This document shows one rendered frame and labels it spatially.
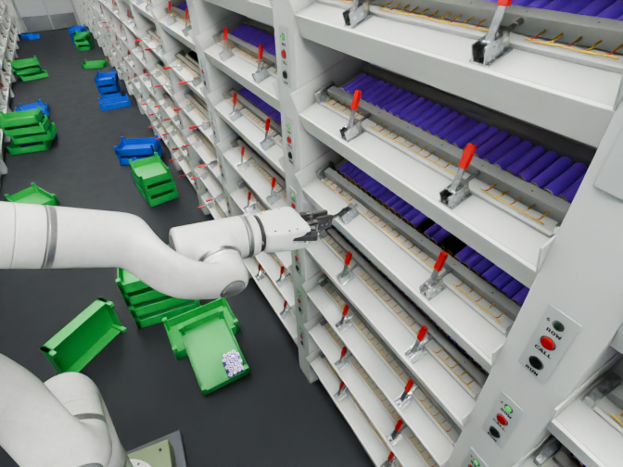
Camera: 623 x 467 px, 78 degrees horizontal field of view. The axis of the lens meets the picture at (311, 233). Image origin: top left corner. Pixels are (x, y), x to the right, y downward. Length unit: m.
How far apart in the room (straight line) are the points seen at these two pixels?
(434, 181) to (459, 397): 0.43
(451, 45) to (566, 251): 0.29
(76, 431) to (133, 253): 0.36
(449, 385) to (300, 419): 0.89
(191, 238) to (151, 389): 1.21
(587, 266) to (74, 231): 0.63
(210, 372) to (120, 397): 0.37
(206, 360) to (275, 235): 1.12
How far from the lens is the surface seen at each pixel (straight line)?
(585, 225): 0.49
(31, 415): 0.83
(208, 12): 1.54
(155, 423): 1.76
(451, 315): 0.72
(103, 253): 0.64
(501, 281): 0.73
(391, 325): 0.93
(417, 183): 0.65
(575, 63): 0.51
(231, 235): 0.72
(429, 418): 1.05
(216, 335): 1.82
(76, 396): 0.95
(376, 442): 1.44
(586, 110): 0.46
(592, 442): 0.67
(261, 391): 1.71
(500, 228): 0.58
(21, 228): 0.62
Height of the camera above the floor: 1.48
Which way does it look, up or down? 39 degrees down
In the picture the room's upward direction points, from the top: 2 degrees counter-clockwise
